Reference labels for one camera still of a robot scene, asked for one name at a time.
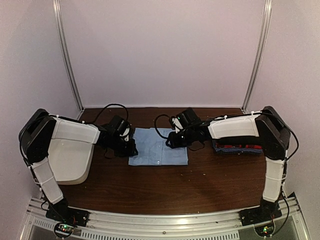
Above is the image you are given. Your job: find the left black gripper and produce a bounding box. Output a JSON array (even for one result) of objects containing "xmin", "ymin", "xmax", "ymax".
[{"xmin": 109, "ymin": 134, "xmax": 138, "ymax": 158}]

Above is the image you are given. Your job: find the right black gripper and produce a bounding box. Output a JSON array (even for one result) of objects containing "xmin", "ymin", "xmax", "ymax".
[{"xmin": 166, "ymin": 127, "xmax": 196, "ymax": 149}]

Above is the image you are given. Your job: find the light blue long sleeve shirt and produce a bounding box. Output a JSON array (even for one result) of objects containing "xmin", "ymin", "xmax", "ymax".
[{"xmin": 128, "ymin": 128, "xmax": 189, "ymax": 167}]

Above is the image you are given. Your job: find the white plastic tub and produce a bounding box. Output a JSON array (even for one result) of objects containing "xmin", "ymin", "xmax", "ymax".
[{"xmin": 48, "ymin": 139, "xmax": 94, "ymax": 185}]

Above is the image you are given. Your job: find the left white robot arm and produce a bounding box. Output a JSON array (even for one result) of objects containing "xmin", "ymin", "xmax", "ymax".
[{"xmin": 18, "ymin": 108, "xmax": 138, "ymax": 222}]

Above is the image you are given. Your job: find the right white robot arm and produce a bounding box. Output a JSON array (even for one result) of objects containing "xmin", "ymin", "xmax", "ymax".
[{"xmin": 165, "ymin": 106, "xmax": 291, "ymax": 221}]

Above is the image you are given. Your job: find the folded blue checked shirt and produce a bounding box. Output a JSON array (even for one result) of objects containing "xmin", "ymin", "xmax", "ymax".
[{"xmin": 212, "ymin": 140, "xmax": 263, "ymax": 155}]

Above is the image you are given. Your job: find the folded black shirt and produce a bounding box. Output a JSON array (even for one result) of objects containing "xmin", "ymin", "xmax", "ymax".
[{"xmin": 214, "ymin": 136, "xmax": 262, "ymax": 146}]

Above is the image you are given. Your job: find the left circuit board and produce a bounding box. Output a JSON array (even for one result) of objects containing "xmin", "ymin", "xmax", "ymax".
[{"xmin": 53, "ymin": 222, "xmax": 76, "ymax": 239}]

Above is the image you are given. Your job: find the circuit board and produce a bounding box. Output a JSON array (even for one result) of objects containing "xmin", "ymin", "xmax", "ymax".
[
  {"xmin": 53, "ymin": 222, "xmax": 76, "ymax": 239},
  {"xmin": 254, "ymin": 223, "xmax": 275, "ymax": 238}
]

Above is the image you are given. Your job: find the right circuit board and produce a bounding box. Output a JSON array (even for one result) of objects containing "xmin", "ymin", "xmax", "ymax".
[{"xmin": 254, "ymin": 223, "xmax": 275, "ymax": 238}]

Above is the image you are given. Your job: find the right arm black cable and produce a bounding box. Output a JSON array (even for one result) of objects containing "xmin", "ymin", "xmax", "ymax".
[{"xmin": 154, "ymin": 114, "xmax": 173, "ymax": 141}]

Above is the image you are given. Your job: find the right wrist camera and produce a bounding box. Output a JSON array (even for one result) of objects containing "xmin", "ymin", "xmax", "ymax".
[{"xmin": 169, "ymin": 116, "xmax": 184, "ymax": 133}]

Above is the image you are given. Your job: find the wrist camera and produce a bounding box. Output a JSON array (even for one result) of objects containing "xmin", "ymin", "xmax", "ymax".
[
  {"xmin": 169, "ymin": 116, "xmax": 184, "ymax": 133},
  {"xmin": 120, "ymin": 126, "xmax": 135, "ymax": 142}
]

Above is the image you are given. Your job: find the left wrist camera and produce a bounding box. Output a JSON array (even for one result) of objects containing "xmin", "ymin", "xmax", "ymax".
[{"xmin": 120, "ymin": 126, "xmax": 135, "ymax": 142}]

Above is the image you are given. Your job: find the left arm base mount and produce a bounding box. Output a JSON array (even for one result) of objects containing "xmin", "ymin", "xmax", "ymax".
[{"xmin": 45, "ymin": 198, "xmax": 90, "ymax": 227}]

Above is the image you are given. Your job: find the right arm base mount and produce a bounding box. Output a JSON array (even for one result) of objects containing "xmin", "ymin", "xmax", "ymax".
[{"xmin": 239, "ymin": 198, "xmax": 282, "ymax": 226}]

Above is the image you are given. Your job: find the left aluminium frame post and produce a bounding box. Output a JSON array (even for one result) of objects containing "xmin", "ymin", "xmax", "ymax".
[{"xmin": 52, "ymin": 0, "xmax": 84, "ymax": 111}]

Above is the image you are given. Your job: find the aluminium frame post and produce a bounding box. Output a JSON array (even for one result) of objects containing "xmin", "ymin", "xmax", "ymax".
[
  {"xmin": 241, "ymin": 0, "xmax": 273, "ymax": 113},
  {"xmin": 52, "ymin": 0, "xmax": 84, "ymax": 111}
]

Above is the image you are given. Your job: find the right aluminium frame post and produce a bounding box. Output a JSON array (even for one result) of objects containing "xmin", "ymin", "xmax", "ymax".
[{"xmin": 241, "ymin": 0, "xmax": 273, "ymax": 113}]

